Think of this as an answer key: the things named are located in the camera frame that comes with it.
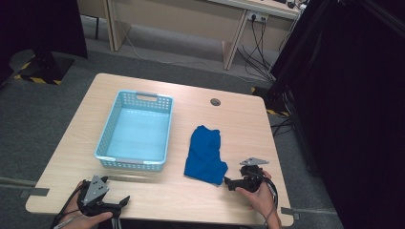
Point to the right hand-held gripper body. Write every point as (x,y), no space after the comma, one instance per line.
(253,178)

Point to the light blue plastic basket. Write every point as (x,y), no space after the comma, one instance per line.
(137,136)

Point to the large black curtain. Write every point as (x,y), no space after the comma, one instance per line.
(350,111)

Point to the grey tape strip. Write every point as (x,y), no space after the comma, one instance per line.
(35,192)
(290,212)

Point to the person's right hand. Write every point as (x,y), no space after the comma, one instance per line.
(263,198)

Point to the yellow black hazard tape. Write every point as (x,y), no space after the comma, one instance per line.
(276,112)

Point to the blue cloth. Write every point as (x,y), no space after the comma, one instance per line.
(205,156)

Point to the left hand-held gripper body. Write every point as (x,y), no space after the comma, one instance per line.
(94,191)

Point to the small black curtain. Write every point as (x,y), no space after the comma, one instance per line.
(38,22)

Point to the beige wooden desk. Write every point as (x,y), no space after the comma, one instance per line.
(178,28)

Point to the black stand base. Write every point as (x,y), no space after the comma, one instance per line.
(44,68)

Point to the person's left hand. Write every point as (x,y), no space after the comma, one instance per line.
(83,221)

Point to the white power strip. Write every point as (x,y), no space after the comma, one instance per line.
(257,16)

